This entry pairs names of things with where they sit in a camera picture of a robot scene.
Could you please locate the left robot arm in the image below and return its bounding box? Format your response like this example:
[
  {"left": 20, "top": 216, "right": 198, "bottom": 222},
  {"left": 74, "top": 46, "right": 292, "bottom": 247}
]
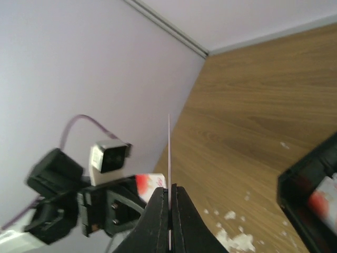
[{"left": 1, "top": 146, "right": 146, "bottom": 252}]

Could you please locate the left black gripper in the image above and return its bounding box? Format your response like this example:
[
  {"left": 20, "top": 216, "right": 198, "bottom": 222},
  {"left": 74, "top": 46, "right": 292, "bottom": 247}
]
[{"left": 77, "top": 176, "right": 146, "bottom": 237}]

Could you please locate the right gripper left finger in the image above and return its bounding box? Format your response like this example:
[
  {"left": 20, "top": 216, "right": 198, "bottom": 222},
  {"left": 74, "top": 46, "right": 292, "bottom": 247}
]
[{"left": 114, "top": 187, "right": 169, "bottom": 253}]

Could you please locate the black bin left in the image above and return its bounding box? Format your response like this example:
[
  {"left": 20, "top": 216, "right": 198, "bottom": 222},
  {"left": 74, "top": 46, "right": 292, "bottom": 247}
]
[{"left": 277, "top": 133, "right": 336, "bottom": 252}]

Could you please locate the red patterned cards stack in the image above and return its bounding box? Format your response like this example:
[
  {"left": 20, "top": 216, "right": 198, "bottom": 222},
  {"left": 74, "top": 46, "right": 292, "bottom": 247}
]
[{"left": 308, "top": 173, "right": 336, "bottom": 235}]

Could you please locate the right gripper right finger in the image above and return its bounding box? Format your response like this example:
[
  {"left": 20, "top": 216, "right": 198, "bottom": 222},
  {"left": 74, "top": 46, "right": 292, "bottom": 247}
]
[{"left": 171, "top": 184, "right": 227, "bottom": 253}]

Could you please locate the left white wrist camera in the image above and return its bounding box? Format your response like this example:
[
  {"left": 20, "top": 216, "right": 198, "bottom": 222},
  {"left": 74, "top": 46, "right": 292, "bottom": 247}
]
[{"left": 88, "top": 139, "right": 132, "bottom": 187}]

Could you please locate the red circle credit card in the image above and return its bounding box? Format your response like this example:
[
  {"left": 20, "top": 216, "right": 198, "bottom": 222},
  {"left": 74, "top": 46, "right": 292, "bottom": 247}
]
[{"left": 167, "top": 114, "right": 172, "bottom": 252}]

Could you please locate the white paper scrap pile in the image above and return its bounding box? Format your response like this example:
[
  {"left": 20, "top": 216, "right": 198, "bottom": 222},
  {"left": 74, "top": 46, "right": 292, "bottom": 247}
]
[{"left": 202, "top": 208, "right": 264, "bottom": 252}]

